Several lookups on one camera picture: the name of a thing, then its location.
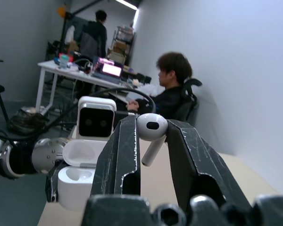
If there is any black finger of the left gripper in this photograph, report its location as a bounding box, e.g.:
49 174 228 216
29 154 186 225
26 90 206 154
45 164 67 203

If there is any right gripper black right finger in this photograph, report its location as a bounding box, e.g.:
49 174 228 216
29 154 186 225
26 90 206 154
166 119 253 209

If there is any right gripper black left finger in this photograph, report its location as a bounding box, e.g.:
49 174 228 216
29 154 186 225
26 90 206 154
90 114 142 196

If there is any white earbud charging case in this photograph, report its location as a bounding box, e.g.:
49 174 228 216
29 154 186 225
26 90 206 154
57 138 109 211

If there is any white earbud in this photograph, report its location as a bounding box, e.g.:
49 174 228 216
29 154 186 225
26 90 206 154
136 113 169 167

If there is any black office chair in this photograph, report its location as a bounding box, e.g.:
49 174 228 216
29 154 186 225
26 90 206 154
171 78 203 123

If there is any seated person in black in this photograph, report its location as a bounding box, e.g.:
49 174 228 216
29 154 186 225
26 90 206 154
125 51 194 122

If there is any black bag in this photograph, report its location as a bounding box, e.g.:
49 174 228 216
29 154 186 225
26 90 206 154
7 107 50 137

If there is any laptop with pink screen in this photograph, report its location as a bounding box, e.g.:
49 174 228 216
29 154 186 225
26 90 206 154
91 57 124 83

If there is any white work table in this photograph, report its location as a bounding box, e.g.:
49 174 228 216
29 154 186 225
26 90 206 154
36 59 135 112

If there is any black metal storage shelf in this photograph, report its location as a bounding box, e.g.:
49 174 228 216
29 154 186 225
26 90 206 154
107 25 136 67

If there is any red box with teal item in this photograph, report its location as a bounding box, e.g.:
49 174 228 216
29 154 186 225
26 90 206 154
58 52 74 69

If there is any standing person in dark hoodie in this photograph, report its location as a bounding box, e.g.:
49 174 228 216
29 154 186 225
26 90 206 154
78 9 108 58

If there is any black stand with orange top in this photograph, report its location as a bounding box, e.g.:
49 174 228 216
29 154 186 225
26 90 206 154
57 6 74 45

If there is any ceiling light strip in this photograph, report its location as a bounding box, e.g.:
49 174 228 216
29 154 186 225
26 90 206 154
115 0 140 27

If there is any white camera head unit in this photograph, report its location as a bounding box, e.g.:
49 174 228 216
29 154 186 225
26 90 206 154
72 96 117 142

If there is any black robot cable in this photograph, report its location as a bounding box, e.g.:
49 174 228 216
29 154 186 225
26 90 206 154
91 87 157 118

